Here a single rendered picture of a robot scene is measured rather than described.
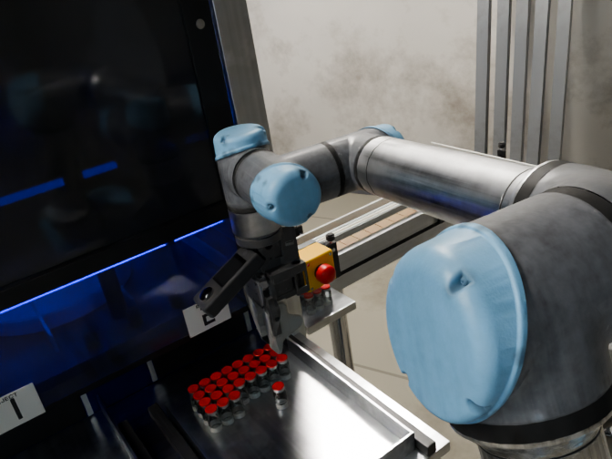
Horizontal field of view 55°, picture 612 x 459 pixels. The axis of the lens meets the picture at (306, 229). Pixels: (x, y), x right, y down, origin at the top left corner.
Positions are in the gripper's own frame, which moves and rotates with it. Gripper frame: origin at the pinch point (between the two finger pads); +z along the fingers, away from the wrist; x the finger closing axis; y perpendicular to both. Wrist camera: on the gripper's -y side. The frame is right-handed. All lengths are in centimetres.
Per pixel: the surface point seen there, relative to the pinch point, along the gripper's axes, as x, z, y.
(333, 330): 35, 32, 31
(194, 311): 15.4, -1.7, -6.6
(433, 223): 32, 13, 63
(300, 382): 3.9, 13.9, 5.7
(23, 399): 13.1, -0.8, -36.1
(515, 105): 121, 29, 196
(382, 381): 78, 102, 73
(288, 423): -3.6, 13.9, -1.1
